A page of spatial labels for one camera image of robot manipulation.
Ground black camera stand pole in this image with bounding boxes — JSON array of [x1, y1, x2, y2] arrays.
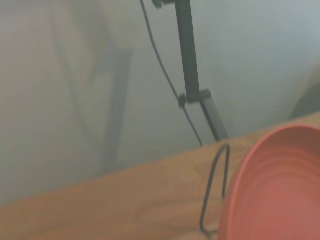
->
[[152, 0, 229, 142]]

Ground red plastic bowl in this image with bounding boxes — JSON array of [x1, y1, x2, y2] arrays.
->
[[217, 124, 320, 240]]

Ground black wire dish rack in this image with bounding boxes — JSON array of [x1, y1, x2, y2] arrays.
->
[[199, 144, 231, 234]]

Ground black thin cable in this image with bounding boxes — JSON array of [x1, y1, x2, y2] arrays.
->
[[139, 0, 204, 147]]

